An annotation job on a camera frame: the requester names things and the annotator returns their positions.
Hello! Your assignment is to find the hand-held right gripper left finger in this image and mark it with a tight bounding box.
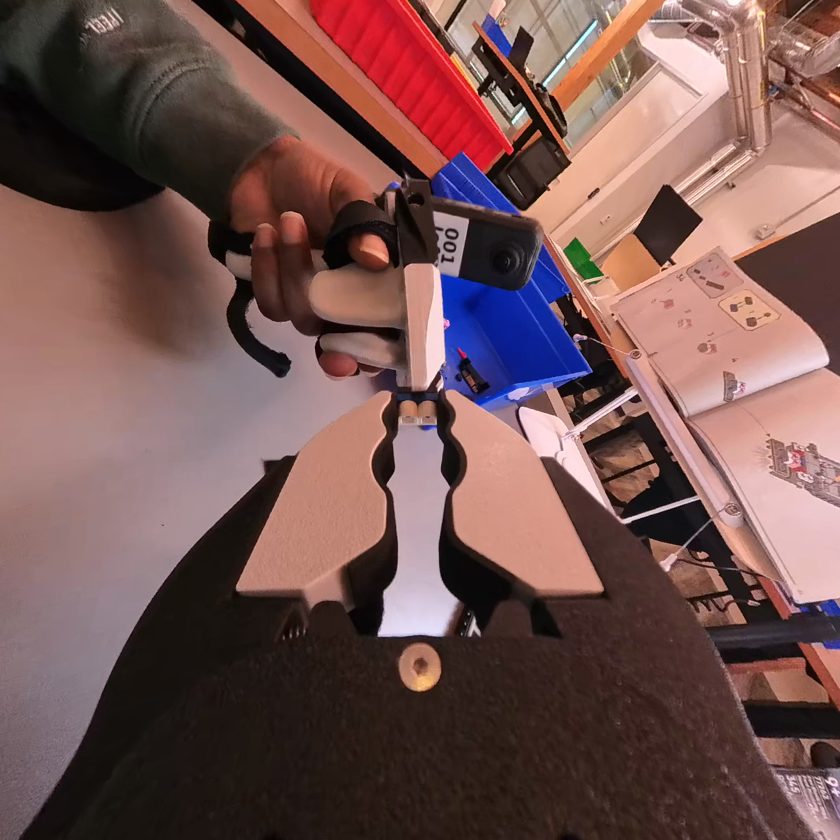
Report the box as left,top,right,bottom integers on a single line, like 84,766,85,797
234,390,400,611

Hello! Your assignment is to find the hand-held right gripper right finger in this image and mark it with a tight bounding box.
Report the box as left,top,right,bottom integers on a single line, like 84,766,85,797
440,390,607,605

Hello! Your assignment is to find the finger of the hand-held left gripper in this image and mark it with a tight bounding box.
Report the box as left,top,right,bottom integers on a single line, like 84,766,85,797
401,259,450,397

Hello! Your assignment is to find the lego pieces pile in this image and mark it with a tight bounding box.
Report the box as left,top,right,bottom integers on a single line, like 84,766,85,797
453,348,490,392

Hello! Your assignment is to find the blue plastic bin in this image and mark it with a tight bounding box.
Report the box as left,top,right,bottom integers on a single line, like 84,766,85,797
423,151,594,408

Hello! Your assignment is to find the lego instruction booklet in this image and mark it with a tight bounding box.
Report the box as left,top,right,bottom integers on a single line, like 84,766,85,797
608,247,840,607

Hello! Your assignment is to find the green box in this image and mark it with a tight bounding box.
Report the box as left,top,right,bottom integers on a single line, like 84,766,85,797
562,237,607,284

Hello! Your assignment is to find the white book stand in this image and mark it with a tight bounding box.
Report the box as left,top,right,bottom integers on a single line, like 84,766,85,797
516,339,795,611

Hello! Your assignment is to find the black standing desk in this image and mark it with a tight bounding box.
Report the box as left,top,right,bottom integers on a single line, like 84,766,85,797
470,20,574,204

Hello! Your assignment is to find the cardboard box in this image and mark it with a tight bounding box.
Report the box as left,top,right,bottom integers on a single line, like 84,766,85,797
598,230,664,296

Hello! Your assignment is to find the black computer monitor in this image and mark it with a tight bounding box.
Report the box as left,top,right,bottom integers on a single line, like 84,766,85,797
630,184,706,266

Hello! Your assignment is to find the red bin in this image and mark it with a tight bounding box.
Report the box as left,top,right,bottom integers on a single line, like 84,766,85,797
306,0,515,172

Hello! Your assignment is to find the wooden ceiling beam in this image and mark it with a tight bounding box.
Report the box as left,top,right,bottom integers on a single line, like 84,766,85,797
552,0,670,112

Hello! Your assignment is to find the silver ventilation duct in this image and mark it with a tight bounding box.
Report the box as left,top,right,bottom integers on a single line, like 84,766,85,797
676,0,778,191

